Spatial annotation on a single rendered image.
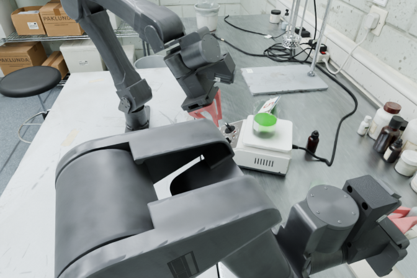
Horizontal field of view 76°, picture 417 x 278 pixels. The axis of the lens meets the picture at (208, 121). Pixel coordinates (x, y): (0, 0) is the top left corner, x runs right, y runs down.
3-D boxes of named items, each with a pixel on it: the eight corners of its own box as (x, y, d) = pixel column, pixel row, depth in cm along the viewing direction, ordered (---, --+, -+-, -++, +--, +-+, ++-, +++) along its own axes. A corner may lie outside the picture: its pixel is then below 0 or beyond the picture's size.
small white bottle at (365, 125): (355, 133, 81) (362, 116, 78) (358, 130, 83) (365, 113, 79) (363, 136, 80) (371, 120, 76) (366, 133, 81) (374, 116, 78)
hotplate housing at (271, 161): (209, 163, 72) (210, 140, 67) (220, 132, 82) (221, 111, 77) (295, 180, 67) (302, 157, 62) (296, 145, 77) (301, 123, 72)
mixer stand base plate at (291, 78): (251, 95, 98) (252, 92, 98) (239, 70, 114) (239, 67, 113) (329, 89, 102) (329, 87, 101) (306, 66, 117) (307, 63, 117)
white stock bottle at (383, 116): (393, 136, 80) (409, 105, 74) (384, 144, 77) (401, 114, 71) (372, 126, 84) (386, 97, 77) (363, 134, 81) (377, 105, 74)
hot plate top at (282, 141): (241, 144, 66) (241, 142, 65) (247, 116, 75) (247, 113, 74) (291, 153, 63) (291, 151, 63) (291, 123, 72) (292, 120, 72)
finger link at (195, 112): (233, 112, 68) (215, 82, 64) (226, 130, 63) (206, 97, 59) (210, 119, 71) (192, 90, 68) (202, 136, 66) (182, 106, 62)
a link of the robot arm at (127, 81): (156, 98, 77) (95, -19, 66) (139, 110, 73) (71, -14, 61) (143, 101, 81) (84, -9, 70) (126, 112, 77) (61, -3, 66)
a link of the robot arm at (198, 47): (229, 53, 57) (205, -3, 53) (206, 69, 51) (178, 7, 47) (191, 66, 65) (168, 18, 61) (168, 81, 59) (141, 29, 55)
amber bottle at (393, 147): (395, 159, 73) (408, 138, 68) (393, 165, 71) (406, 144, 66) (383, 154, 74) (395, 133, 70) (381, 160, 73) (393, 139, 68)
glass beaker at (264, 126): (275, 144, 65) (280, 116, 60) (248, 139, 66) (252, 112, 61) (276, 126, 71) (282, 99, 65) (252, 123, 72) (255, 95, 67)
